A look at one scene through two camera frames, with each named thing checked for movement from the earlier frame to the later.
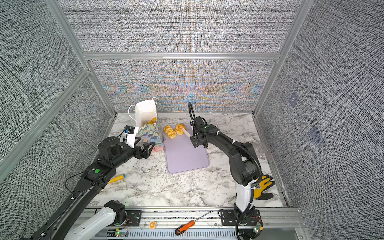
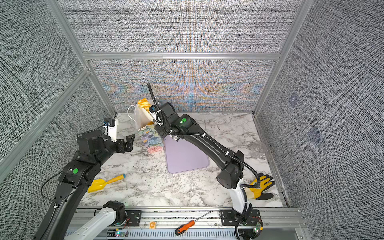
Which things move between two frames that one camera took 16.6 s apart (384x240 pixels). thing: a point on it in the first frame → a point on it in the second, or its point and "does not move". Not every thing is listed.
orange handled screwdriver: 184,227 does not move
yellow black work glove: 258,194 does not move
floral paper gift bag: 144,113 does not move
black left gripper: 147,153 → 121,143
